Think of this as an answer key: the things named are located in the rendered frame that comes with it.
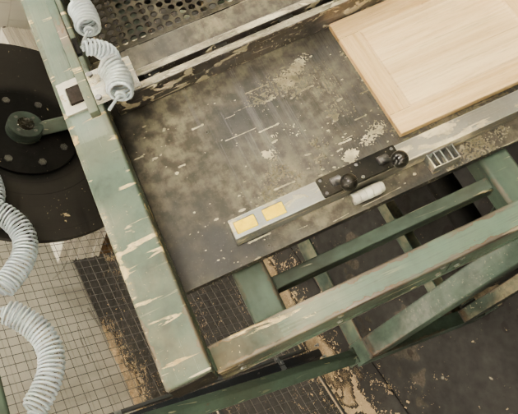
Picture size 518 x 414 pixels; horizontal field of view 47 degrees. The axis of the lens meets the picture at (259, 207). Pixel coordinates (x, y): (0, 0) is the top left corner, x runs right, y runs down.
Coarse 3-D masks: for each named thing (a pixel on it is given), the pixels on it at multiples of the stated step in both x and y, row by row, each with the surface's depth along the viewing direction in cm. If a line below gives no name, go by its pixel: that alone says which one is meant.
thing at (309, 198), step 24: (504, 96) 140; (456, 120) 138; (480, 120) 138; (504, 120) 139; (408, 144) 137; (432, 144) 136; (456, 144) 139; (312, 192) 134; (240, 216) 133; (288, 216) 132; (240, 240) 132
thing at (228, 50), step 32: (320, 0) 152; (352, 0) 151; (384, 0) 157; (256, 32) 152; (288, 32) 151; (128, 64) 144; (160, 64) 148; (192, 64) 147; (224, 64) 151; (64, 96) 142; (96, 96) 140; (160, 96) 151
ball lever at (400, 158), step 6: (396, 150) 124; (402, 150) 124; (378, 156) 134; (384, 156) 134; (396, 156) 123; (402, 156) 122; (408, 156) 123; (378, 162) 134; (384, 162) 134; (396, 162) 123; (402, 162) 123; (408, 162) 124
